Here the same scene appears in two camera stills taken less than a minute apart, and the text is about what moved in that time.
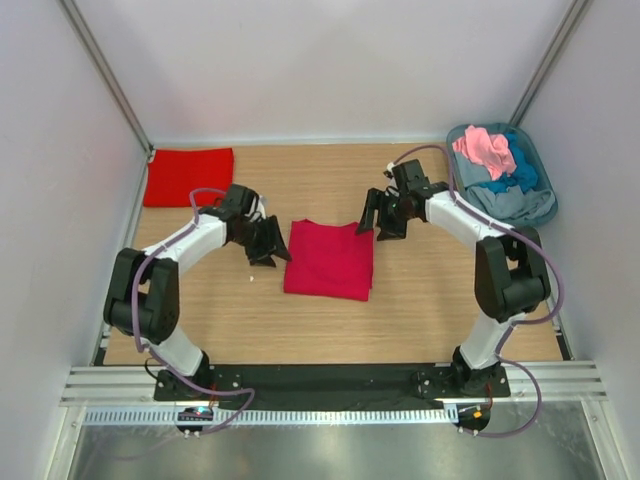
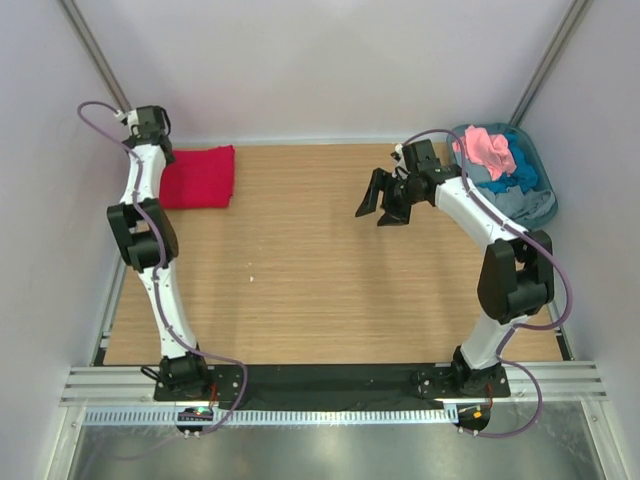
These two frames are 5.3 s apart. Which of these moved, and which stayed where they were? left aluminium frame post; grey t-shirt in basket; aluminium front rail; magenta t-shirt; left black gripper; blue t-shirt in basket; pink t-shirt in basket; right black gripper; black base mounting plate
Moved: magenta t-shirt; right black gripper; left black gripper
Stayed: blue t-shirt in basket; grey t-shirt in basket; aluminium front rail; black base mounting plate; left aluminium frame post; pink t-shirt in basket
